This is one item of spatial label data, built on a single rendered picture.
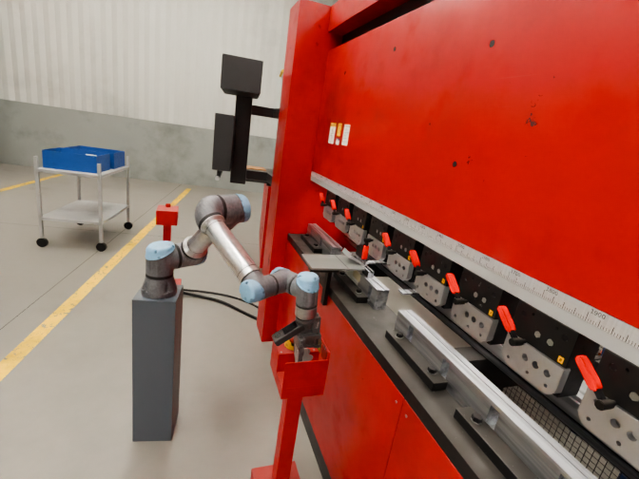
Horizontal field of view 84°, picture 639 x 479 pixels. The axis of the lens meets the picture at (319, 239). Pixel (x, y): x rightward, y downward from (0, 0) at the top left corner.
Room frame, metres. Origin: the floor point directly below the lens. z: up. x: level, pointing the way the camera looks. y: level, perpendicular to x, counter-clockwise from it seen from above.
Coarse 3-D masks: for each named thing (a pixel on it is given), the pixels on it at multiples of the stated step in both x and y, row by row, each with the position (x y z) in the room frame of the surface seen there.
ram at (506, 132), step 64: (448, 0) 1.34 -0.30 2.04; (512, 0) 1.07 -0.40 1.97; (576, 0) 0.90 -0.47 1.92; (384, 64) 1.69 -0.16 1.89; (448, 64) 1.27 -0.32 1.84; (512, 64) 1.02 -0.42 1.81; (576, 64) 0.85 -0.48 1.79; (320, 128) 2.37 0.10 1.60; (384, 128) 1.59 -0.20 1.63; (448, 128) 1.20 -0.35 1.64; (512, 128) 0.96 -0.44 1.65; (576, 128) 0.81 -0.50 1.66; (384, 192) 1.49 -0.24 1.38; (448, 192) 1.13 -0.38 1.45; (512, 192) 0.91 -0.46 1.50; (576, 192) 0.76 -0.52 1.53; (448, 256) 1.06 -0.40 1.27; (512, 256) 0.86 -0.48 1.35; (576, 256) 0.72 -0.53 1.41; (576, 320) 0.68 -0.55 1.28
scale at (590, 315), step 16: (320, 176) 2.25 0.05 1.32; (352, 192) 1.78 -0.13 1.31; (384, 208) 1.47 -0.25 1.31; (416, 224) 1.24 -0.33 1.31; (448, 240) 1.08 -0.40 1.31; (464, 256) 1.00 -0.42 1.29; (480, 256) 0.95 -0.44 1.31; (496, 272) 0.89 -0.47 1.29; (512, 272) 0.85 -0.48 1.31; (528, 288) 0.79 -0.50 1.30; (544, 288) 0.76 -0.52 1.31; (560, 304) 0.72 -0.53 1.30; (576, 304) 0.69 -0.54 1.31; (592, 320) 0.65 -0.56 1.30; (608, 320) 0.63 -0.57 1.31; (624, 336) 0.60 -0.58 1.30
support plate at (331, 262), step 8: (304, 256) 1.62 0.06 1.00; (312, 256) 1.64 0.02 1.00; (320, 256) 1.66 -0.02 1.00; (328, 256) 1.67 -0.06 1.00; (344, 256) 1.71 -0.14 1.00; (312, 264) 1.52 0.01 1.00; (320, 264) 1.54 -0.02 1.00; (328, 264) 1.55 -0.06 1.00; (336, 264) 1.57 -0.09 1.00; (352, 264) 1.60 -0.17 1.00
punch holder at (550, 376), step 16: (528, 304) 0.78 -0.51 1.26; (528, 320) 0.77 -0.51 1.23; (544, 320) 0.74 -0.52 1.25; (528, 336) 0.76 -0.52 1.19; (544, 336) 0.72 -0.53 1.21; (560, 336) 0.69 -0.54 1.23; (576, 336) 0.67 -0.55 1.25; (512, 352) 0.78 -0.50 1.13; (528, 352) 0.74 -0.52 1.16; (544, 352) 0.71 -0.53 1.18; (560, 352) 0.68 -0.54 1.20; (576, 352) 0.67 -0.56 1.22; (592, 352) 0.69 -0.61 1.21; (512, 368) 0.77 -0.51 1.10; (528, 368) 0.73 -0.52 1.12; (544, 368) 0.70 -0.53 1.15; (560, 368) 0.67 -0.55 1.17; (576, 368) 0.68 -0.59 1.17; (544, 384) 0.69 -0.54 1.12; (560, 384) 0.67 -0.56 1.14; (576, 384) 0.69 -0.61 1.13
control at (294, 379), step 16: (272, 352) 1.22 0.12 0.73; (288, 352) 1.15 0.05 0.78; (320, 352) 1.16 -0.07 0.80; (272, 368) 1.19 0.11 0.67; (288, 368) 1.05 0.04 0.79; (304, 368) 1.07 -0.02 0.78; (320, 368) 1.09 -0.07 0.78; (288, 384) 1.05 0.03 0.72; (304, 384) 1.07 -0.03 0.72; (320, 384) 1.09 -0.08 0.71
